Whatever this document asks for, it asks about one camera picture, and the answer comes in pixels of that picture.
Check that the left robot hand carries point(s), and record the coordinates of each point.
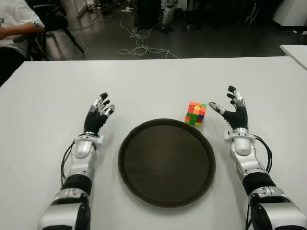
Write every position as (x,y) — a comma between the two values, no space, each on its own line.
(94,119)

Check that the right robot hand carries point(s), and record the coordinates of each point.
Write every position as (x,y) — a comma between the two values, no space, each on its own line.
(237,118)

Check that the multicoloured Rubik's cube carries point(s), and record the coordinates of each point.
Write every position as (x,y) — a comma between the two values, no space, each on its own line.
(195,116)

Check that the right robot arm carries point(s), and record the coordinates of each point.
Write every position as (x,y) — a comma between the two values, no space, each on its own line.
(243,148)

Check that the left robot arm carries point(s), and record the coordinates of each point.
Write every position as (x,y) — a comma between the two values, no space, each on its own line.
(81,153)

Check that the dark brown round plate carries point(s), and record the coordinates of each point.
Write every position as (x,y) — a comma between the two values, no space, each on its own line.
(165,165)

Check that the white side table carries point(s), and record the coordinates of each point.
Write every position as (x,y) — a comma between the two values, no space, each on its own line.
(297,52)

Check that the black office chair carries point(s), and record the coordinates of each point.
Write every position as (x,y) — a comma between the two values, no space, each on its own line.
(57,21)

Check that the grey folded metal stand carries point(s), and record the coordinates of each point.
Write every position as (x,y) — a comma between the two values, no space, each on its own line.
(251,14)

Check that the crumpled white paper scrap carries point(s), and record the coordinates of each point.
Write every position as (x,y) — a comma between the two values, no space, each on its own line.
(302,32)

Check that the white storage cabinet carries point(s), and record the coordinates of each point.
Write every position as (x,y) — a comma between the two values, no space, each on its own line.
(81,7)

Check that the white power strip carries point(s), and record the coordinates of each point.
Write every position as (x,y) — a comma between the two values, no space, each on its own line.
(127,9)

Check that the black cabinet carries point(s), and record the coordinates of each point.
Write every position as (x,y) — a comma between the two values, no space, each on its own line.
(148,14)

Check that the white machine housing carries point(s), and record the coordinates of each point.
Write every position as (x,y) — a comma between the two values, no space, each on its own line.
(292,12)

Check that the seated person in white shirt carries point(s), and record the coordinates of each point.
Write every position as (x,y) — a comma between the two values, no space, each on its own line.
(14,14)

